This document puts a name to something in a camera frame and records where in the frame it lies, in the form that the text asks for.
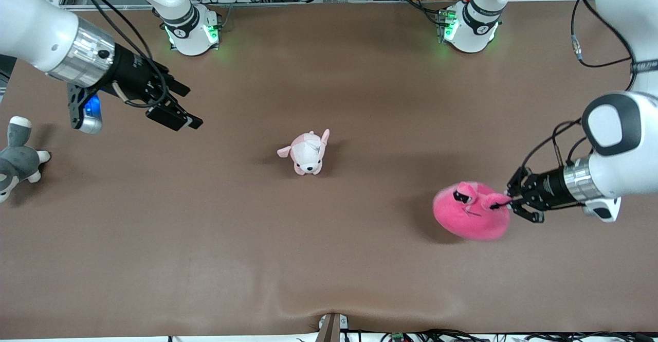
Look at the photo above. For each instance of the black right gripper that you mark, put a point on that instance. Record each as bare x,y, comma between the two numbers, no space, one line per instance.
129,74

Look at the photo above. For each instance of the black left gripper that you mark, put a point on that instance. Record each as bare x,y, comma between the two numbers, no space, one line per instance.
546,187

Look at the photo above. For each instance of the pink round plush toy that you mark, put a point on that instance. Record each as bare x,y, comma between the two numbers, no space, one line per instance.
473,218

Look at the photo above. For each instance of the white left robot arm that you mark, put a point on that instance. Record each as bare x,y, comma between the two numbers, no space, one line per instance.
617,126

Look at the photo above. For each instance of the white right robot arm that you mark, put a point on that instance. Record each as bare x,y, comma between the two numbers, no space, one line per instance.
31,28

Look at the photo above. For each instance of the white pink plush dog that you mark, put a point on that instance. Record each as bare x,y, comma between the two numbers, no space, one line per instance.
307,154

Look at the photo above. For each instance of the grey white plush husky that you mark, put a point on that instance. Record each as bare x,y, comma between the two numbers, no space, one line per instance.
20,159

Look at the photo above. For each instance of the small green circuit board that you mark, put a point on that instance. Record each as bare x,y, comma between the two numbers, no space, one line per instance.
397,337

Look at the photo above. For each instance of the brown table mat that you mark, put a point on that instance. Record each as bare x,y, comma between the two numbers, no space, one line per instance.
329,259

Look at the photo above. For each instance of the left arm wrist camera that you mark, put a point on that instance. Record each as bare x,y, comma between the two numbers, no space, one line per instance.
604,209

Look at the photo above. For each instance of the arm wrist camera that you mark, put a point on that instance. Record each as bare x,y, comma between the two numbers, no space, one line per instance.
90,118
604,209

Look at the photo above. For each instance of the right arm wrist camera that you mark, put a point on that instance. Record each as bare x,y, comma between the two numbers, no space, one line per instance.
90,118

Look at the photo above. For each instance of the silver table edge rail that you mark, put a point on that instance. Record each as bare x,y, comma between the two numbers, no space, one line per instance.
308,3

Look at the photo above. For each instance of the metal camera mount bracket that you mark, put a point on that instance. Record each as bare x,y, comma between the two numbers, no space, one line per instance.
331,329

